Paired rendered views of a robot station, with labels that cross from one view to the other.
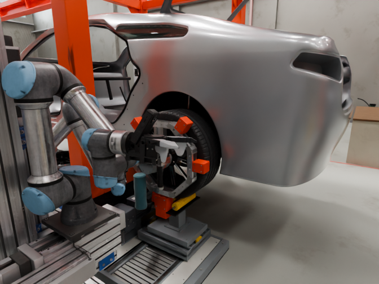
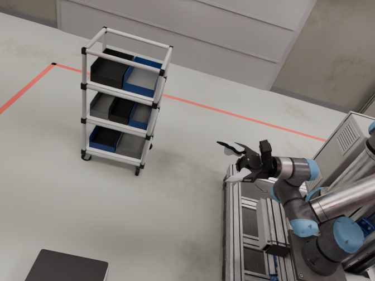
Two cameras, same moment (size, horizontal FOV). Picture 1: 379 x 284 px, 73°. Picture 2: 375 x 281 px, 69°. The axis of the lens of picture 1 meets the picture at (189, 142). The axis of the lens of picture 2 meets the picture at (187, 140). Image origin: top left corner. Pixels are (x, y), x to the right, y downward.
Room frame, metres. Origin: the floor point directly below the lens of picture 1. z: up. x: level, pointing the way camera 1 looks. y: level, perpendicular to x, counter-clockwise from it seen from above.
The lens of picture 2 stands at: (1.11, -0.49, 1.80)
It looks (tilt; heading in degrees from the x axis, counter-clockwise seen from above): 40 degrees down; 140
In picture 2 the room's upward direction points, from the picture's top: 19 degrees clockwise
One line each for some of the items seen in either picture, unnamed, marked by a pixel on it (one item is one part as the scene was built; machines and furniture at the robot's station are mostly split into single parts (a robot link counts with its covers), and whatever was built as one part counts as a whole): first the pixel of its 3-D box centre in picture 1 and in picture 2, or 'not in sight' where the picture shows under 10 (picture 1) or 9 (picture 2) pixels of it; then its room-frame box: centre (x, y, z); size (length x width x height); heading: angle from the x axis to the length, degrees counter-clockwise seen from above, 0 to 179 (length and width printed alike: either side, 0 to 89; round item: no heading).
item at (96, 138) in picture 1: (101, 141); (299, 169); (0.79, 0.28, 1.21); 0.11 x 0.08 x 0.09; 70
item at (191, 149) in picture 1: (162, 158); not in sight; (1.74, 0.19, 0.85); 0.54 x 0.07 x 0.54; 57
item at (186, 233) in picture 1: (177, 214); not in sight; (1.88, 0.10, 0.32); 0.40 x 0.30 x 0.28; 57
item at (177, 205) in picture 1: (184, 200); not in sight; (1.75, 0.04, 0.51); 0.29 x 0.06 x 0.06; 147
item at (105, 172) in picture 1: (108, 168); (287, 190); (0.81, 0.27, 1.12); 0.11 x 0.08 x 0.11; 160
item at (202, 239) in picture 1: (174, 233); not in sight; (1.90, 0.13, 0.13); 0.50 x 0.36 x 0.10; 57
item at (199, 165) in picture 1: (201, 166); not in sight; (1.57, -0.07, 0.85); 0.09 x 0.08 x 0.07; 57
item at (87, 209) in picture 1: (78, 205); (324, 252); (1.01, 0.48, 0.87); 0.15 x 0.15 x 0.10
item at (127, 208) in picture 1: (135, 216); not in sight; (1.95, 0.46, 0.26); 0.42 x 0.18 x 0.35; 147
